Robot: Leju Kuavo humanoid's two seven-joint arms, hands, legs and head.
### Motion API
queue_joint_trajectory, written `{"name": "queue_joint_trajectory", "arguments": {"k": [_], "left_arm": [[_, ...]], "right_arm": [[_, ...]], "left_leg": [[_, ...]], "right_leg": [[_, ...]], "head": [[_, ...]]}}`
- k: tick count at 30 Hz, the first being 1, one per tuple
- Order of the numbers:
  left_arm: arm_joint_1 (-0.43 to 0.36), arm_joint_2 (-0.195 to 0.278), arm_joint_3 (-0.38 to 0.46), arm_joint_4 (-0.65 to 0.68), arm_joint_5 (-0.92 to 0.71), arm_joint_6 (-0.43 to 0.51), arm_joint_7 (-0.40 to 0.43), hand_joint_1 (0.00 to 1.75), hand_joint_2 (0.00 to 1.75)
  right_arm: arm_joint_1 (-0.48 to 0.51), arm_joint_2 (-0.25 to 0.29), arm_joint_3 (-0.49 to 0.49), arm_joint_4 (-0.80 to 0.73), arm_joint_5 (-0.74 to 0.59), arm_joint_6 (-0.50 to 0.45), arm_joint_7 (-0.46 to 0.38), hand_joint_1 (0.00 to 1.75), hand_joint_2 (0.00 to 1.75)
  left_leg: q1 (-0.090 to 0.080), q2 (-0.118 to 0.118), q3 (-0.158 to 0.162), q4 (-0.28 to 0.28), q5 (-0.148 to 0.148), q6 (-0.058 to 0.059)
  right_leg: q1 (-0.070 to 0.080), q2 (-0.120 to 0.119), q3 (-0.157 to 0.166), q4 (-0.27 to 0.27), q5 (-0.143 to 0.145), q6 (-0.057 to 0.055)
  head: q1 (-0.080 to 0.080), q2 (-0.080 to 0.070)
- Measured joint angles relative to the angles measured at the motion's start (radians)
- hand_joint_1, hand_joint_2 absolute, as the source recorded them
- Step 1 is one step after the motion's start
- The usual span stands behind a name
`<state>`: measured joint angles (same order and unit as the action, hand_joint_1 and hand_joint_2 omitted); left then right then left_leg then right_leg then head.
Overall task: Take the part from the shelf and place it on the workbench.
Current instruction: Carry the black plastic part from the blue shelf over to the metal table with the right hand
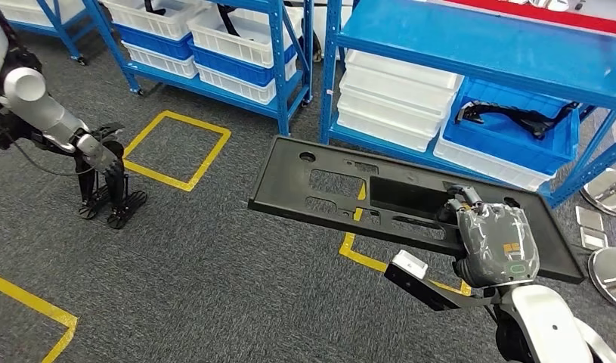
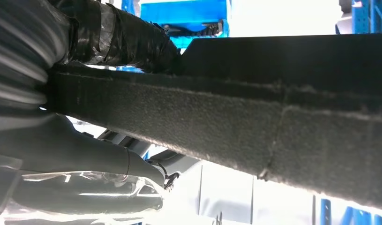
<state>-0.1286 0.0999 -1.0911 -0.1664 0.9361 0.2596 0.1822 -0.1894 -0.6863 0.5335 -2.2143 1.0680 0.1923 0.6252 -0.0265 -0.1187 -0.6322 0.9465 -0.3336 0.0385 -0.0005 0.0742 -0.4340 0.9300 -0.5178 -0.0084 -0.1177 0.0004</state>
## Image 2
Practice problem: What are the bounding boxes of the blue metal shelf rack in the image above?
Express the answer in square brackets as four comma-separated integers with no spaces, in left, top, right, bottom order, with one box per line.
[352,0,382,34]
[120,0,232,49]

